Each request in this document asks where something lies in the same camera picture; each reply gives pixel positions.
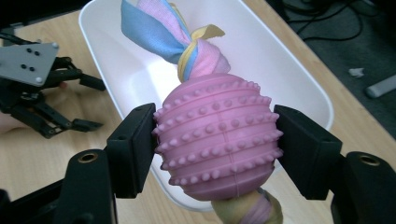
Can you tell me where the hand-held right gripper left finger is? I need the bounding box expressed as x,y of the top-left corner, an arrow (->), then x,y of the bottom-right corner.
53,103 -> 158,224

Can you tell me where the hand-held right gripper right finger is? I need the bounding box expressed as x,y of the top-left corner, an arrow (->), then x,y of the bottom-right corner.
273,104 -> 396,224

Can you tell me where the white plastic bin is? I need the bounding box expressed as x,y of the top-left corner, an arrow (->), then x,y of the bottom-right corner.
78,0 -> 335,213

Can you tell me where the pink ball toy with cloth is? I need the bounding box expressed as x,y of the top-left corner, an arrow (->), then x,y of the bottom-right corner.
120,0 -> 285,224

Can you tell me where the white scrap on floor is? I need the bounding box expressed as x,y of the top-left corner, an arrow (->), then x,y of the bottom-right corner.
347,67 -> 365,79

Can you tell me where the grey cylinder on floor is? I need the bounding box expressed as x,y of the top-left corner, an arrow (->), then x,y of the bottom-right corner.
365,74 -> 396,99

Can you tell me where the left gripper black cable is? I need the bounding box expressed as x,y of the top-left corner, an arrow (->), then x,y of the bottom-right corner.
0,32 -> 21,45

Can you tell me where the black floor cable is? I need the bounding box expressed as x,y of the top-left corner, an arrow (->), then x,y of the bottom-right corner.
284,6 -> 379,43
274,0 -> 359,24

